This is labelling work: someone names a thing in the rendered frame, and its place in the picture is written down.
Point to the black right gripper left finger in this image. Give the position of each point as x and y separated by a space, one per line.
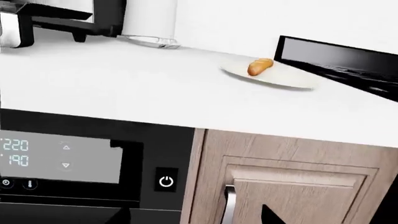
122 218

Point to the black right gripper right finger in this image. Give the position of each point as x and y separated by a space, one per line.
269 217

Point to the black built-in oven digital display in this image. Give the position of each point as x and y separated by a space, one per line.
93 163

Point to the golden brown baguette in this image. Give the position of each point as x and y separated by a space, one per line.
258 66

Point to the black toaster oven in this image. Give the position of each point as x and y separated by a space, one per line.
102 18

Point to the light wood cabinet door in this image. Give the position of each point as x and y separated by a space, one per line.
295 168

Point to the black range front panel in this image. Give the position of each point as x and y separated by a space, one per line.
388 205

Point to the white round plate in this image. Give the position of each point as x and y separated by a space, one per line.
280 78

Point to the black glass cooktop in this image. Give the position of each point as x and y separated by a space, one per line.
342 65

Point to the white paper towel roll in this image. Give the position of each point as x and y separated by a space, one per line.
149 21

